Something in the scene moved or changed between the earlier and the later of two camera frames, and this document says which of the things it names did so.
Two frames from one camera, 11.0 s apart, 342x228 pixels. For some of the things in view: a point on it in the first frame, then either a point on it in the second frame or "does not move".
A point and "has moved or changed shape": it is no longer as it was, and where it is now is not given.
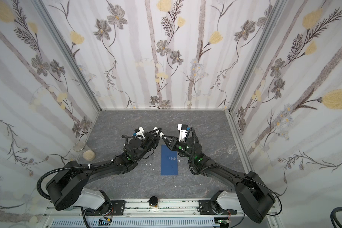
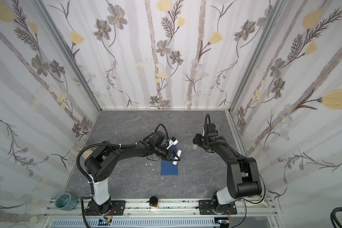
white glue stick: (161, 134) has moved or changed shape
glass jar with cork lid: (84, 151) does not move
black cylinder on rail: (153, 202) does not move
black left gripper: (153, 138) to (170, 154)
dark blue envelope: (169, 165) does not move
